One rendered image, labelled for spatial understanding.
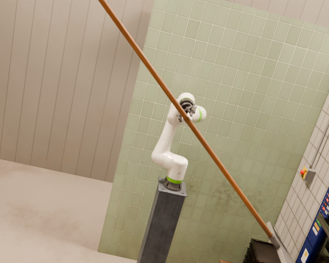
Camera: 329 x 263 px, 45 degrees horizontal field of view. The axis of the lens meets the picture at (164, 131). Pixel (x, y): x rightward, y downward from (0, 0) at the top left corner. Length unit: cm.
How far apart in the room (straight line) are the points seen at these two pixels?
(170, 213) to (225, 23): 156
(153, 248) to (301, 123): 165
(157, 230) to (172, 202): 28
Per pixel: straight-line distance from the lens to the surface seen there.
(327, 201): 313
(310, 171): 343
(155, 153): 299
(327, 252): 309
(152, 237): 319
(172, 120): 251
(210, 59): 334
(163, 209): 305
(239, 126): 352
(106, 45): 483
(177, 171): 294
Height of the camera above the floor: 260
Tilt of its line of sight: 20 degrees down
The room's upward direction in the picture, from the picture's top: 15 degrees clockwise
